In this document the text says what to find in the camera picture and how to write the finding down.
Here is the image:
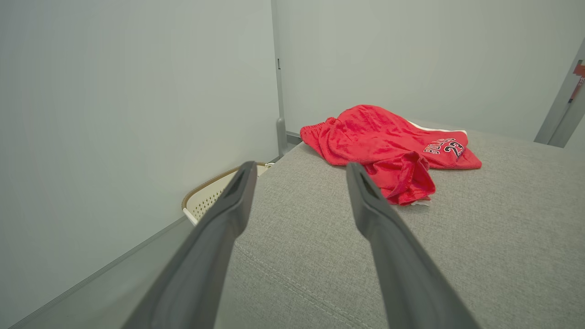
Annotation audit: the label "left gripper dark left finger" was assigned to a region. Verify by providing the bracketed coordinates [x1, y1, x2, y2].
[122, 160, 258, 329]

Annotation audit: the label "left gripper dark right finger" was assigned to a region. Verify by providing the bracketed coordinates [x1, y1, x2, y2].
[346, 162, 480, 329]

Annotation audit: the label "red Bulls 23 shorts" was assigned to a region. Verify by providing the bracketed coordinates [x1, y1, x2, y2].
[300, 105, 483, 207]

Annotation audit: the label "cream perforated laundry basket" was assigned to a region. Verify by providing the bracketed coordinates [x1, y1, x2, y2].
[181, 162, 275, 226]

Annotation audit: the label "grey fabric sofa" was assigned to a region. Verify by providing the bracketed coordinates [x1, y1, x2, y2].
[214, 120, 585, 329]

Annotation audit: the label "grey partition post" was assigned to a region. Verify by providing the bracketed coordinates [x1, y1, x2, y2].
[271, 0, 289, 159]

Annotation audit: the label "grey metal door frame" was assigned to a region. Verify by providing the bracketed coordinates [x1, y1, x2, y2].
[533, 37, 585, 148]

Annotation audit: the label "red wall sign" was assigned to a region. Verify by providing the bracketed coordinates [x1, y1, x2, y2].
[568, 59, 585, 104]

